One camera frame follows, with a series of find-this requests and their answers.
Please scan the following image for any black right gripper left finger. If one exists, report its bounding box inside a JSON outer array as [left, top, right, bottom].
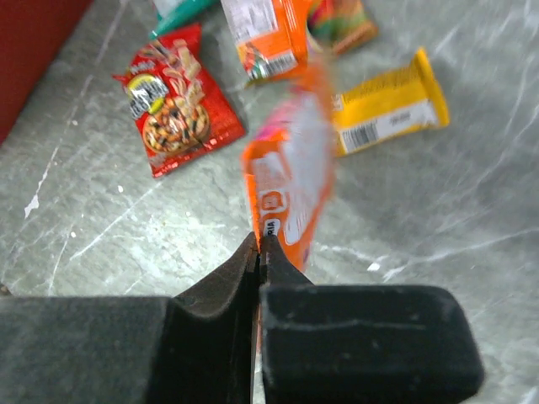
[[1, 236, 258, 403]]

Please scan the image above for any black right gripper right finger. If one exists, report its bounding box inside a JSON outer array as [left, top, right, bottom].
[[260, 236, 484, 403]]

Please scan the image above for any Fox's candy bag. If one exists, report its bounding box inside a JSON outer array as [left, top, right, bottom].
[[242, 61, 334, 271]]

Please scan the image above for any orange snack packet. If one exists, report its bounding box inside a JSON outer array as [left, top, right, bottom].
[[220, 0, 379, 85]]

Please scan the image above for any teal white snack packet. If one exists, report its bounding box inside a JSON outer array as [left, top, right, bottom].
[[148, 0, 217, 40]]

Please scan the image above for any red brown paper bag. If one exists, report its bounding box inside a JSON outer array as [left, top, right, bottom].
[[1, 0, 91, 141]]

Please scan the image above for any red cookie snack packet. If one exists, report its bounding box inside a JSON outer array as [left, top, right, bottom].
[[114, 23, 246, 178]]

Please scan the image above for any yellow snack bar packet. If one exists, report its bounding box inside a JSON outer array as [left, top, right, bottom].
[[333, 47, 450, 157]]

